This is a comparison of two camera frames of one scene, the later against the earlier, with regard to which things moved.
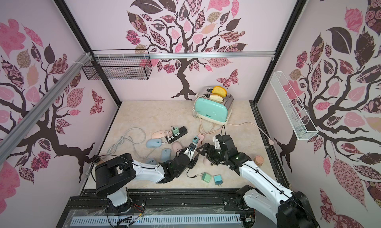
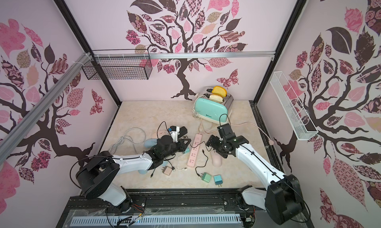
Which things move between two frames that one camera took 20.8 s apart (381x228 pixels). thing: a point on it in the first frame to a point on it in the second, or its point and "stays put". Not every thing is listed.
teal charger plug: x=218 y=179 stays put
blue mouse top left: x=152 y=143 stays put
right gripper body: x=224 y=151 to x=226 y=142
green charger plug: x=206 y=177 stays put
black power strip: x=182 y=131 stays put
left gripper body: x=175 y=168 to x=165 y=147
